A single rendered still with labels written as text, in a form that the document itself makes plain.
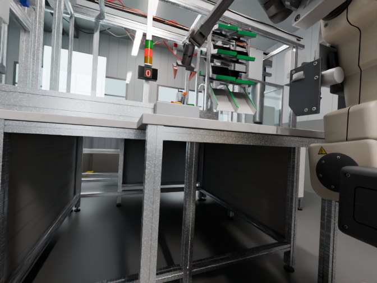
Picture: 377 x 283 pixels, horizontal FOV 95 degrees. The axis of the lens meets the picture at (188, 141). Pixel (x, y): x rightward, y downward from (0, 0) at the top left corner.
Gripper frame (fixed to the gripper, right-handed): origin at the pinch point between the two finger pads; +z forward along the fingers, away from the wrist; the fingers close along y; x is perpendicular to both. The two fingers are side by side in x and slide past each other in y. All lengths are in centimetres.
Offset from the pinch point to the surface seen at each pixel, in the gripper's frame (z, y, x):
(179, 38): 3, -27, -134
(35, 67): 10, 78, -7
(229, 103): 6.3, -31.9, 11.4
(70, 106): 7, 53, 32
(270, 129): -11, -17, 63
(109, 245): 111, 40, 51
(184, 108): 0.4, 6.3, 34.7
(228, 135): -8, -1, 63
